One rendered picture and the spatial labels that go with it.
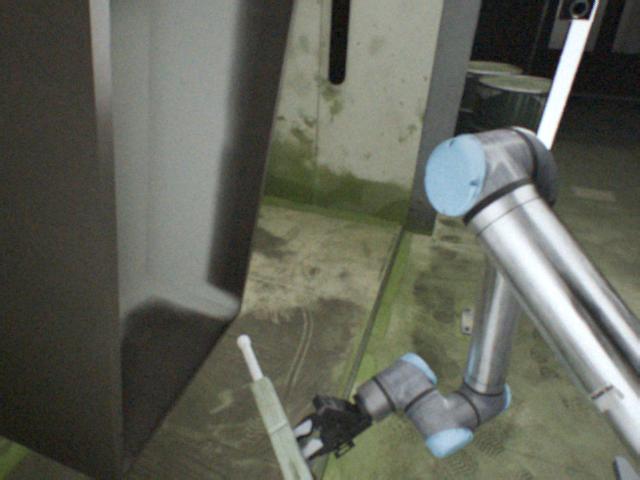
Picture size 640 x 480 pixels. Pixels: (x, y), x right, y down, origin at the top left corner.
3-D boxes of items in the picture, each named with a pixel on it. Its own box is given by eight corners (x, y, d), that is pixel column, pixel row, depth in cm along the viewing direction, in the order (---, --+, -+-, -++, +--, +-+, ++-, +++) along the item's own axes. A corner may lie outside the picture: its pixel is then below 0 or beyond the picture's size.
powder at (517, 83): (472, 77, 312) (472, 75, 311) (547, 81, 310) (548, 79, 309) (492, 92, 266) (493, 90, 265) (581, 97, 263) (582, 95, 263)
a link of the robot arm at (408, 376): (440, 378, 94) (412, 342, 99) (394, 411, 92) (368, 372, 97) (438, 390, 101) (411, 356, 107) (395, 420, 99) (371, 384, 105)
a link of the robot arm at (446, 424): (488, 426, 90) (448, 376, 97) (449, 452, 84) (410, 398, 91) (470, 443, 96) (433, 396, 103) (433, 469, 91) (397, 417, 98)
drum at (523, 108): (446, 184, 358) (469, 72, 312) (516, 188, 355) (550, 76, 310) (460, 216, 308) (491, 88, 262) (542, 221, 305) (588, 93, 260)
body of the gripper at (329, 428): (334, 462, 95) (378, 431, 97) (322, 443, 90) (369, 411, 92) (320, 435, 101) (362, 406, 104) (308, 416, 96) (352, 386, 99)
